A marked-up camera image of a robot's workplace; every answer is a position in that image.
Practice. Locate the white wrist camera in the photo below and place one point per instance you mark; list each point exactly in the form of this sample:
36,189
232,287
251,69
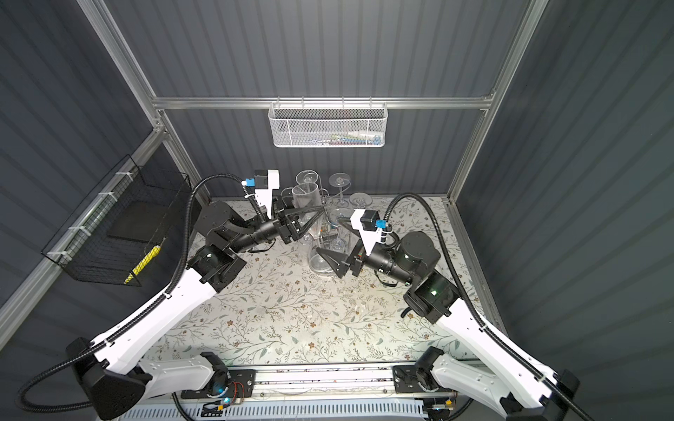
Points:
259,191
370,227

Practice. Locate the items in white basket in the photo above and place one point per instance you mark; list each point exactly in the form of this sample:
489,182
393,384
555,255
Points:
353,138

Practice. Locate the yellow black striped item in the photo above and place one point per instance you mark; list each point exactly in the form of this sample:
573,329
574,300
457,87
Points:
151,254

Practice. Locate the silver wine glass rack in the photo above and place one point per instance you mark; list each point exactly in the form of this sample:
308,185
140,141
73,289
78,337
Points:
326,232

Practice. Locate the black wire mesh basket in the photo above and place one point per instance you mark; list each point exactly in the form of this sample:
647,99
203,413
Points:
138,209

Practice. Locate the clear flute back left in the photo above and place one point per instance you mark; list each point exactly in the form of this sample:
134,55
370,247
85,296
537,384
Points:
307,176

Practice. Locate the clear flute front centre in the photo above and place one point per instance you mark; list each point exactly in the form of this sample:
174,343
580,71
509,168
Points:
339,236

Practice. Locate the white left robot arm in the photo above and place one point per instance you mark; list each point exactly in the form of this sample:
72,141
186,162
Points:
111,368

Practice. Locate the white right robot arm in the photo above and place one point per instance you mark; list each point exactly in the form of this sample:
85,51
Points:
514,384

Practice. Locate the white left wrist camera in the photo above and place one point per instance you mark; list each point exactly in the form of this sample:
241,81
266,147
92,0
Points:
259,191

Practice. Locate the white wire mesh basket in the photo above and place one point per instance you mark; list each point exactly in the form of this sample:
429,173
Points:
293,127

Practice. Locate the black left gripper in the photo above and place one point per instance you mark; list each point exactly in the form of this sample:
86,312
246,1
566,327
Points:
286,227

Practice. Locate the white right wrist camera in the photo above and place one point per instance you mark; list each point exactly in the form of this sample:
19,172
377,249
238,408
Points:
370,227

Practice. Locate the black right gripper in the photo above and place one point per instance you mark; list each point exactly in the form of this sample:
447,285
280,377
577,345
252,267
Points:
358,260

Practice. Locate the clear flute back right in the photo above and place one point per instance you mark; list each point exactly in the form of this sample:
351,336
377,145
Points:
342,182

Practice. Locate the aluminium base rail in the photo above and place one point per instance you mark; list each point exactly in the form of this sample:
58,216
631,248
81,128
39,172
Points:
316,381

